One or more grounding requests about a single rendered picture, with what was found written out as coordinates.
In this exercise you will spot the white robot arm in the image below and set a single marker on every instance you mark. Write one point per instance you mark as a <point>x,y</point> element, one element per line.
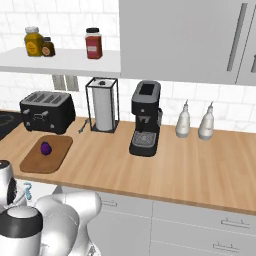
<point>60,220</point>

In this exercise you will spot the brown wooden cutting board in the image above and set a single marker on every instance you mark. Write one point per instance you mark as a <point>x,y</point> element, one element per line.
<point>55,156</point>

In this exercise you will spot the purple eggplant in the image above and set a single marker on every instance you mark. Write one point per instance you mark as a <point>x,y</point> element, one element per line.
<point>46,148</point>

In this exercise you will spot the black coffee machine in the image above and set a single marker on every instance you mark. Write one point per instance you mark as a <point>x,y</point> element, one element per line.
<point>145,113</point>

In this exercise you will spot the white paper towel roll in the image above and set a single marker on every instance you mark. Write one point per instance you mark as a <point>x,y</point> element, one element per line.
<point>103,106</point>

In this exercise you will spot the grey metal peeler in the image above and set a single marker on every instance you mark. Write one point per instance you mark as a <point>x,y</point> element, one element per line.
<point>83,126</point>

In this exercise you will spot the white spout bottle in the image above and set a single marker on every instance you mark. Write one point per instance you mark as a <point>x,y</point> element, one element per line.
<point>183,123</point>
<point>206,126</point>

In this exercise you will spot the grey drawer front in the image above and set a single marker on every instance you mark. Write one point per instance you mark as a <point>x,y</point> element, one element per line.
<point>133,204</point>
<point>186,238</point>
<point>200,216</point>

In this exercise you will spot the black toaster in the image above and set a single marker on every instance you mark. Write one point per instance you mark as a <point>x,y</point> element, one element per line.
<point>46,113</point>

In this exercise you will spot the red spice jar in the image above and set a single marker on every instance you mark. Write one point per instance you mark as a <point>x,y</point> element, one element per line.
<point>93,45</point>

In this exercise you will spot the grey cupboard door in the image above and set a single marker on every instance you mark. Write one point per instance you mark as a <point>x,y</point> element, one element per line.
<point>123,236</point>

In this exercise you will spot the small brown jar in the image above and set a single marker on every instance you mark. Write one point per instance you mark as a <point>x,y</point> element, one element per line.
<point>48,49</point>

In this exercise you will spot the black hob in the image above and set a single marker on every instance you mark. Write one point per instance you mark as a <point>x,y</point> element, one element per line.
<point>8,123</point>

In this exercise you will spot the yellow spice jar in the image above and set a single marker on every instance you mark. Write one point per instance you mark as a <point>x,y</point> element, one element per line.
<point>33,43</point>

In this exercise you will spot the grey wall outlet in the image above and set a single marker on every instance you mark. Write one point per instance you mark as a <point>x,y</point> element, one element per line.
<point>65,83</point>

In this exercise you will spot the white wall shelf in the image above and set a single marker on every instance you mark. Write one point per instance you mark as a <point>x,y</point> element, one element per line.
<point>66,63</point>

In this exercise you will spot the grey wall cabinet door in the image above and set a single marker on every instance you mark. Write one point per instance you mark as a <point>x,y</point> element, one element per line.
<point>248,36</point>
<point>180,40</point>

